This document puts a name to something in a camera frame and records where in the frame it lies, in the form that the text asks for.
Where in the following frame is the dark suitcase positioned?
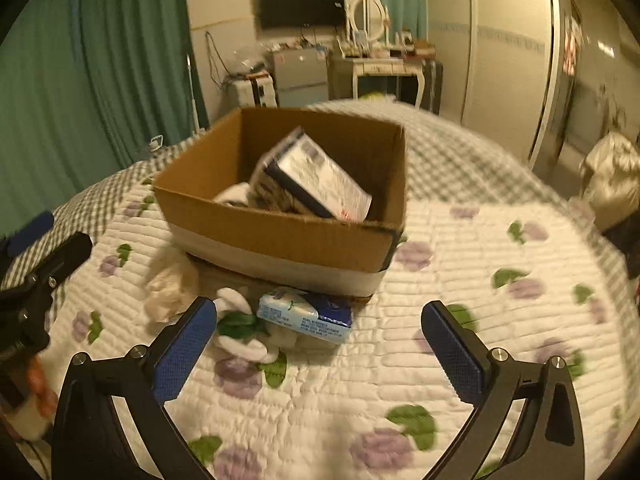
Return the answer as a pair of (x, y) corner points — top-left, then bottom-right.
(399, 59), (445, 115)

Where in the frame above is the red door decoration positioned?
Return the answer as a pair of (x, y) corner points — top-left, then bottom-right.
(562, 14), (584, 77)

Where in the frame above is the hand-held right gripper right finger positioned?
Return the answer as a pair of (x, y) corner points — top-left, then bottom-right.
(421, 301), (586, 480)

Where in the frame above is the white socks bundle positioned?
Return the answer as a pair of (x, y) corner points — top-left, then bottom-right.
(214, 181), (257, 208)

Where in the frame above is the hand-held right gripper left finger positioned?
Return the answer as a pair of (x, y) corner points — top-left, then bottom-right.
(52, 296), (218, 480)

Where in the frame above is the silver mini fridge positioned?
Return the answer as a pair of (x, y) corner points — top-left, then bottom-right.
(272, 48), (330, 109)

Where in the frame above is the brown cardboard box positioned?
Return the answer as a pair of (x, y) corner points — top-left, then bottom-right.
(152, 106), (407, 297)

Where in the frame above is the white dressing table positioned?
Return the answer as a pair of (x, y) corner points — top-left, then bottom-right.
(330, 54), (427, 107)

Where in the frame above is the white oval mirror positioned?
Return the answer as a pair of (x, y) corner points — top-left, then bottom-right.
(348, 0), (392, 47)

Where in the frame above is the white plastic bag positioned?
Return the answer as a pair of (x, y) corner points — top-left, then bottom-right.
(579, 131), (640, 233)

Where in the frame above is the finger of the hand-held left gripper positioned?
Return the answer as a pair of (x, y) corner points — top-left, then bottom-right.
(4, 211), (55, 257)
(26, 232), (94, 288)

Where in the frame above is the large blue white tissue pack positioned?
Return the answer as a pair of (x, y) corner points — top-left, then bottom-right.
(248, 126), (373, 222)

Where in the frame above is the black wall television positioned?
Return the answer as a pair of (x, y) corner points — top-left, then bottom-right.
(258, 0), (346, 30)

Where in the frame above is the small blue white tissue packet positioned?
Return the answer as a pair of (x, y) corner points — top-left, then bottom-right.
(256, 287), (354, 346)

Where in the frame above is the white sock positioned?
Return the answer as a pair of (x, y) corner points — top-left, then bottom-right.
(214, 287), (282, 365)

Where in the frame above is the cream wardrobe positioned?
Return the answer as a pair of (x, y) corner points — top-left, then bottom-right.
(425, 0), (557, 137)

